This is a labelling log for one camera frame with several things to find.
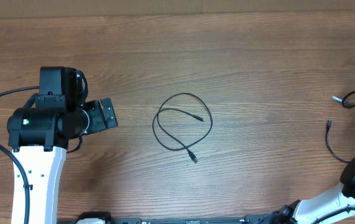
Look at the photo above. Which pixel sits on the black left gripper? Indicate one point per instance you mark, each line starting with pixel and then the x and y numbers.
pixel 99 122

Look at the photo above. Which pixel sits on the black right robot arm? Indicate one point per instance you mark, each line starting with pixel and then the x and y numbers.
pixel 333 205

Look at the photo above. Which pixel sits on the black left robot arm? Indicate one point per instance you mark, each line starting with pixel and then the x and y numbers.
pixel 39 133

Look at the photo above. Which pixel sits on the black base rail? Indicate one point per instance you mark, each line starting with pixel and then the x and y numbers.
pixel 105 217

